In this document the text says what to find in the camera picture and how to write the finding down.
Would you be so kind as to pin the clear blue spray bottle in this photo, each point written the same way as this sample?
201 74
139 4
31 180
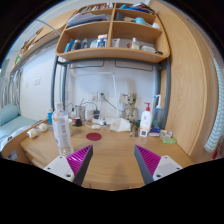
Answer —
157 111

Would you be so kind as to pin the wooden wall shelf unit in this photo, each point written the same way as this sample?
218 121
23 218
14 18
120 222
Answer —
113 30

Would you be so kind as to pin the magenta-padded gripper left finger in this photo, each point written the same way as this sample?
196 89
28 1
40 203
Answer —
71 161

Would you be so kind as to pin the flat round red coaster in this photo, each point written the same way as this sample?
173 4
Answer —
93 136

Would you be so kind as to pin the small green packet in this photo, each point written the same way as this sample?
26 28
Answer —
169 140

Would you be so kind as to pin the tree creature figurine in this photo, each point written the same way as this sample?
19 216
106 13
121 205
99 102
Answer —
130 108

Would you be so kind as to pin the black small jar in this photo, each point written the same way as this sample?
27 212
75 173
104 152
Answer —
78 122

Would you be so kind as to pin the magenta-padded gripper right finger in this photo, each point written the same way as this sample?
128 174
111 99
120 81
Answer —
151 162

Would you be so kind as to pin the clear plastic water bottle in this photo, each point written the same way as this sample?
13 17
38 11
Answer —
62 131

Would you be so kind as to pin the white round cup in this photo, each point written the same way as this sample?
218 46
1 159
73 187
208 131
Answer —
33 133

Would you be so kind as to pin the white pump lotion bottle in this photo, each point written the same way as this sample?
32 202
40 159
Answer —
145 119

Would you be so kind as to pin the white crumpled tissue pack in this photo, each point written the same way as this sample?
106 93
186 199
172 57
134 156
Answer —
120 125

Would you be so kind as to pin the white power strip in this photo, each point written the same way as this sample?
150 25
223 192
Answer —
96 123

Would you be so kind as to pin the small white clock cube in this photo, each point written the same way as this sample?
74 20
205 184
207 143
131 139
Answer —
143 133

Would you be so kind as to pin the teal pillow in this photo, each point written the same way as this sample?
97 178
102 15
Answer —
8 113

